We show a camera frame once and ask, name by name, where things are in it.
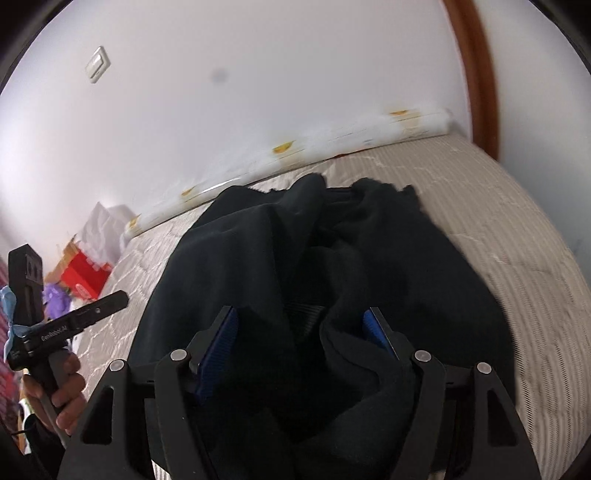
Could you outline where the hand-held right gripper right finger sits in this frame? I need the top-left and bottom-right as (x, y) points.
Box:
(362, 307), (543, 480)

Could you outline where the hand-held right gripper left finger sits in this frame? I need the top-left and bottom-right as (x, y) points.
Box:
(56, 305), (241, 480)

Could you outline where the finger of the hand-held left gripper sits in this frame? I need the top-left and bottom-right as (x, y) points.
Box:
(76, 291), (130, 329)

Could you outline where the black sweatshirt with white stripes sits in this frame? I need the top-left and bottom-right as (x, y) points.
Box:
(127, 173), (518, 480)

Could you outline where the person's left hand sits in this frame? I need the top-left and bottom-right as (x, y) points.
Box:
(21, 353), (88, 437)

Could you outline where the light blue ribbon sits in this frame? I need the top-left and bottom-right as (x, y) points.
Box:
(0, 285), (38, 363)

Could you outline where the purple cloth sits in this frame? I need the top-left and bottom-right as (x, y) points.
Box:
(42, 284), (75, 319)

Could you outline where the red paper bag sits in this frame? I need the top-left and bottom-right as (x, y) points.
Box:
(60, 251), (114, 301)

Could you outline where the white plastic bag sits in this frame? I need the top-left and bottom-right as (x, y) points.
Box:
(76, 203), (134, 264)

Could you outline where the grey striped bed quilt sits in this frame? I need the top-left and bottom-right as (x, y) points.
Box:
(69, 131), (588, 480)

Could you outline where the white roll with yellow print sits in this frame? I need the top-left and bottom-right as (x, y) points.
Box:
(122, 107), (455, 238)

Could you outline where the white light switch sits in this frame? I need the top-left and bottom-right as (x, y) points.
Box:
(84, 46), (112, 84)

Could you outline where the brown wooden door frame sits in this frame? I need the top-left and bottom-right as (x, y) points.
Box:
(442, 0), (502, 162)

